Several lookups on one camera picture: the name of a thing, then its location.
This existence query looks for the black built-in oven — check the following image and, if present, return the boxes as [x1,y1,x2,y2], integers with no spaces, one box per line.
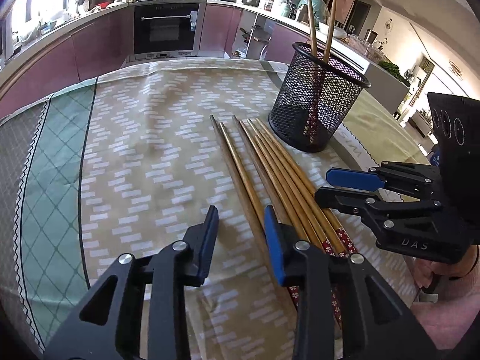
[133,2,200,56]

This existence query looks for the person's right forearm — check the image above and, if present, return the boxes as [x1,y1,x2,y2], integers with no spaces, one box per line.
[412,245,480,349]

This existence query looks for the black mesh utensil holder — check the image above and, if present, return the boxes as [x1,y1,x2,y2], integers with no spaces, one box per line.
[268,42,371,153]

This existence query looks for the pink kitchen cabinets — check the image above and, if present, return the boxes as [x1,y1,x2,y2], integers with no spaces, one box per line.
[0,3,301,121]

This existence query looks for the leafy green vegetables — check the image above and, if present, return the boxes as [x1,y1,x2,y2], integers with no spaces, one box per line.
[379,61,407,81]

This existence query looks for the patterned beige tablecloth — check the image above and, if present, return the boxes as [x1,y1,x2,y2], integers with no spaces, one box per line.
[0,58,421,360]

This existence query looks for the red-handled wooden chopstick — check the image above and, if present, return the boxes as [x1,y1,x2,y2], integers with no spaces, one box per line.
[305,0,323,137]
[305,0,338,137]

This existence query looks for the yellow table cloth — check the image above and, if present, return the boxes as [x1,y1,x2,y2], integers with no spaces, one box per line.
[339,89,437,166]

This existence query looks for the grey island counter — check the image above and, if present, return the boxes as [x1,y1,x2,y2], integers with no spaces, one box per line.
[365,58,410,116]

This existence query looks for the bunch of wooden chopsticks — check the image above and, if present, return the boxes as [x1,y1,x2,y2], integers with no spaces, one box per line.
[209,114,359,331]

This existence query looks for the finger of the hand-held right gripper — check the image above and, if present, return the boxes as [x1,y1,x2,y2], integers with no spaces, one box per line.
[314,187,444,234]
[325,160,440,196]

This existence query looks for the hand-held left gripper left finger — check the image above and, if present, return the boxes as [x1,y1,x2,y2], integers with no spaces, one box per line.
[43,205,220,360]

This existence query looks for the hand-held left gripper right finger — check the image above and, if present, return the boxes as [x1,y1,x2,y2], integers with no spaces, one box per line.
[263,205,437,360]

